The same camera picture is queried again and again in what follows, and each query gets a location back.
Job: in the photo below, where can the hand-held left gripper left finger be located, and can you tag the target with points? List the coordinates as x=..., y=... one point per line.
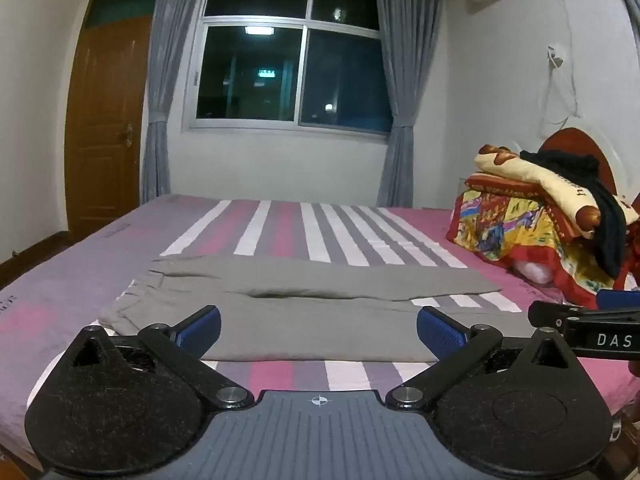
x=202, y=329

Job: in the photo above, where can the pink pillow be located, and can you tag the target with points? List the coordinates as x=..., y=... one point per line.
x=535, y=271

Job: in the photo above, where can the grey curtain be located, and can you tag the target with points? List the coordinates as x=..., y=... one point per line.
x=407, y=85
x=165, y=85

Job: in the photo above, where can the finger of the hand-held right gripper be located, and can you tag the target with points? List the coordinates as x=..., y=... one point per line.
x=617, y=299
x=550, y=314

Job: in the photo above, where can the red orange folded blanket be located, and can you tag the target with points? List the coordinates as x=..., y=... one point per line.
x=500, y=185

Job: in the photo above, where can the sliding glass window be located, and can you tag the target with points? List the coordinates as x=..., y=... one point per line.
x=290, y=55

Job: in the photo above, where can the red and white headboard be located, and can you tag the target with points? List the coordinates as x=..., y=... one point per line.
x=575, y=141

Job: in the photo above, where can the colourful printed blanket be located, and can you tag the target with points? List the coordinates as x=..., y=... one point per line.
x=505, y=225

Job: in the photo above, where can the bed with striped sheet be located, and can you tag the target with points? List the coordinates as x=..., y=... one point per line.
x=75, y=280

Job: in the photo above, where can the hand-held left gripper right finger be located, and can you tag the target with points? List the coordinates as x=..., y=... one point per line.
x=440, y=332

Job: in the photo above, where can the brown wooden door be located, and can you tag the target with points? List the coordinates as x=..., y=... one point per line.
x=107, y=125

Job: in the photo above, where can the grey pants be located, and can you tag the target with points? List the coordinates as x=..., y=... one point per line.
x=310, y=310

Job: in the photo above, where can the white wall socket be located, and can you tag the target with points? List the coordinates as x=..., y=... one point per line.
x=556, y=56

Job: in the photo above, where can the cream printed pillow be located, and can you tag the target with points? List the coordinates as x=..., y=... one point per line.
x=550, y=180

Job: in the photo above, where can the grey hanging cloth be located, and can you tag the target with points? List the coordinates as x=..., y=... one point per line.
x=625, y=5

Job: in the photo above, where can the black garment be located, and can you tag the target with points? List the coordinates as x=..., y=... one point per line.
x=607, y=215

